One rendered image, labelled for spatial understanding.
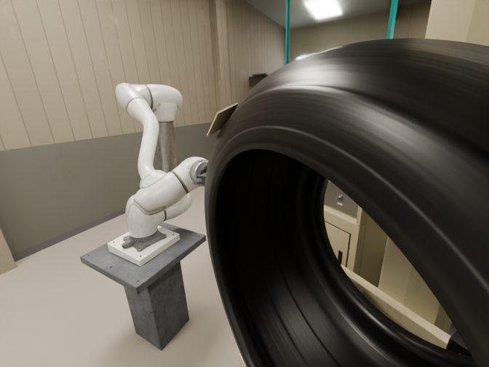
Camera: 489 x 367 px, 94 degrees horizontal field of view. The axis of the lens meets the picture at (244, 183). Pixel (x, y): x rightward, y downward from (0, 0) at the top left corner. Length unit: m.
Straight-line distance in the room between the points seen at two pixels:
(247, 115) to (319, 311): 0.53
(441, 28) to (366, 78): 0.41
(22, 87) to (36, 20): 0.68
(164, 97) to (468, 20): 1.10
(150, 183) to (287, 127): 0.68
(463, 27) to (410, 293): 0.54
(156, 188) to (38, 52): 2.69
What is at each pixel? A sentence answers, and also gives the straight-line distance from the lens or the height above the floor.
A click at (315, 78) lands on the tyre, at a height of 1.44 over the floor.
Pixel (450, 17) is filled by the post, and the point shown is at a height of 1.54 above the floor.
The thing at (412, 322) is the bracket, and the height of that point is 0.94.
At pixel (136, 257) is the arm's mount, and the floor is 0.69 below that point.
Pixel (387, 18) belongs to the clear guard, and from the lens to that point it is 1.07.
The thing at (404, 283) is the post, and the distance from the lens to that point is 0.70.
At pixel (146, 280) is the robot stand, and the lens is 1.28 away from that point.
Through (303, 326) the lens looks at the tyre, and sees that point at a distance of 0.64.
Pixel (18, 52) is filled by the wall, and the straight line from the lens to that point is 3.29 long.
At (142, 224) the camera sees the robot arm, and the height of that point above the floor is 0.83.
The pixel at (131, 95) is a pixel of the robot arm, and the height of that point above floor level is 1.48.
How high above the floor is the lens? 1.42
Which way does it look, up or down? 19 degrees down
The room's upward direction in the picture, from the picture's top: 2 degrees counter-clockwise
